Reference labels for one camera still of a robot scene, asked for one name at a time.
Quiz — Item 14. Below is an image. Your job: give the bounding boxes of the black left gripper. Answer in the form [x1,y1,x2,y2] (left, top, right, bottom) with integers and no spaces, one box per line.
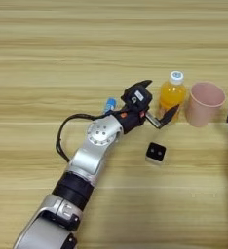
[114,79,180,134]

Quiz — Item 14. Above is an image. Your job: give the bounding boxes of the orange juice bottle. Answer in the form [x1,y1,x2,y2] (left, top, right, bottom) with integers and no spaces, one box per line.
[154,70,188,126]

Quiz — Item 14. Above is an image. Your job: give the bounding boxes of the pink plastic cup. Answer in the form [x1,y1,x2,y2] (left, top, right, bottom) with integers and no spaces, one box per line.
[184,81,227,128]

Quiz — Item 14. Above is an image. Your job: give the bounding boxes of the small black and white cube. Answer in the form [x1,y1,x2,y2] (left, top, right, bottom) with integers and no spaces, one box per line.
[144,141,168,166]

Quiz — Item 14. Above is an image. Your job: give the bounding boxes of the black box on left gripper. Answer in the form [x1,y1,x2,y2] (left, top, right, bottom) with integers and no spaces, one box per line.
[120,85,153,113]

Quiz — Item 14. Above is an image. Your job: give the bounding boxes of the blue glue stick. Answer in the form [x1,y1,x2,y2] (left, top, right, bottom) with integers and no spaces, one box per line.
[103,97,118,115]

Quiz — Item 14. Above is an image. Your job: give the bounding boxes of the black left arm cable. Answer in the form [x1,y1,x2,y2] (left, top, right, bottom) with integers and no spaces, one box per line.
[55,112,120,163]

